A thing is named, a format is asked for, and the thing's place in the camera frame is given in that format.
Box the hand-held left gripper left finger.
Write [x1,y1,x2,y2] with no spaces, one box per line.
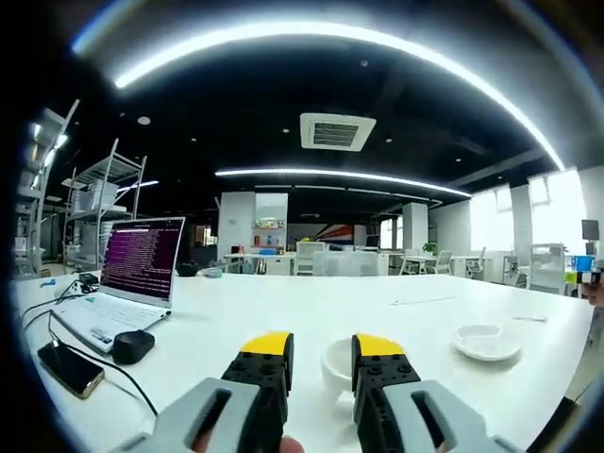
[110,329,294,453]

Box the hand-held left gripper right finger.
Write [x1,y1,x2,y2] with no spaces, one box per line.
[351,332,525,453]

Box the white coffee cup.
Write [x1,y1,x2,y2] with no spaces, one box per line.
[320,338,361,394]

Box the white coffee tray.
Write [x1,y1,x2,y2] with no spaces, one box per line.
[454,324,523,362]

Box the white tabletop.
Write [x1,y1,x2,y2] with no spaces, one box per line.
[13,270,596,453]

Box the black computer mouse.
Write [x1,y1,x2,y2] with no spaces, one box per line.
[112,329,157,366]

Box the white low cabinet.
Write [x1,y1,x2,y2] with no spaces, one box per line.
[312,249,379,277]

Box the white laptop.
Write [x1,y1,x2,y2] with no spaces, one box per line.
[50,216,187,355]

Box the smartphone with gold edge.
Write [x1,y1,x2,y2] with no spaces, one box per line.
[37,340,107,400]

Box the short ceiling light strip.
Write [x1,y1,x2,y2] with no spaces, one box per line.
[214,166,473,198]

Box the white metal shelving rack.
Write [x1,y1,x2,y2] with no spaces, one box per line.
[62,138,148,274]

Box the tall white shelving rack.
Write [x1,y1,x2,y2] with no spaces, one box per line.
[13,97,80,280]

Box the long ceiling light strip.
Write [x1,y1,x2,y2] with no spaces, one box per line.
[70,18,567,172]

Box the black cable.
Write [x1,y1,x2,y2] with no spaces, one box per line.
[19,277,159,418]

